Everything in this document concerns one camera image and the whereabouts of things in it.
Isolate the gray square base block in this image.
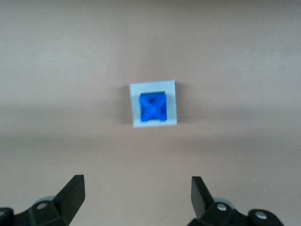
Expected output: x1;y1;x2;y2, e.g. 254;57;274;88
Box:
129;80;178;129

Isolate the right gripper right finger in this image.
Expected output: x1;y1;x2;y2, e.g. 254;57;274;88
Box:
187;176;285;226

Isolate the blue plastic part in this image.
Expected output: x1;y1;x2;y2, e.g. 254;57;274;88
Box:
138;92;168;124

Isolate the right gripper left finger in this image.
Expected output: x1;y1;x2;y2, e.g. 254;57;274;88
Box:
0;174;86;226

